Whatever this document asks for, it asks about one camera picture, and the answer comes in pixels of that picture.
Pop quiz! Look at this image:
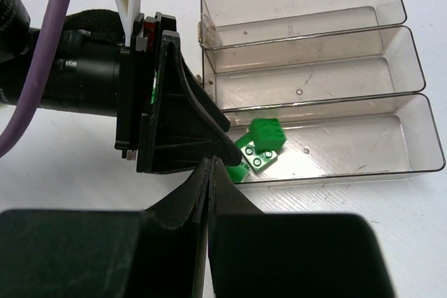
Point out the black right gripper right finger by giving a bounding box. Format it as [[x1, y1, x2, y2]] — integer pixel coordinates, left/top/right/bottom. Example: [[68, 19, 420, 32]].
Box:
[[208, 158, 395, 297]]

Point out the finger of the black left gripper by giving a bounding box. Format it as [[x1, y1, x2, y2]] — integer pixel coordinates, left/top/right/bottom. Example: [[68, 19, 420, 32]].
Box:
[[136, 31, 241, 174]]

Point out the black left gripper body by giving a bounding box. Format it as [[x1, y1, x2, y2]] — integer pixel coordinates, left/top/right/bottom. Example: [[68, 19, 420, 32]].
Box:
[[41, 13, 177, 160]]

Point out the small green lego brick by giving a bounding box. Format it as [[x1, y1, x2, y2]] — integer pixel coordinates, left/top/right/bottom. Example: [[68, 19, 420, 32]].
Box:
[[235, 133, 278, 174]]

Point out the clear three-compartment plastic container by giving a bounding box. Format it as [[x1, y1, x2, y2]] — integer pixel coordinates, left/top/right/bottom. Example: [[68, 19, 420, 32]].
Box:
[[198, 0, 446, 186]]

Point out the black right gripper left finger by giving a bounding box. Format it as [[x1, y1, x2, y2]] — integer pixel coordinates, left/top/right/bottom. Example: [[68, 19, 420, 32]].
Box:
[[1, 159, 211, 297]]

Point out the green curved lego brick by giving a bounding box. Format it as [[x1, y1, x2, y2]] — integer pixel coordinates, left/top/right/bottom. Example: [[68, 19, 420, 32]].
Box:
[[249, 118, 286, 154]]

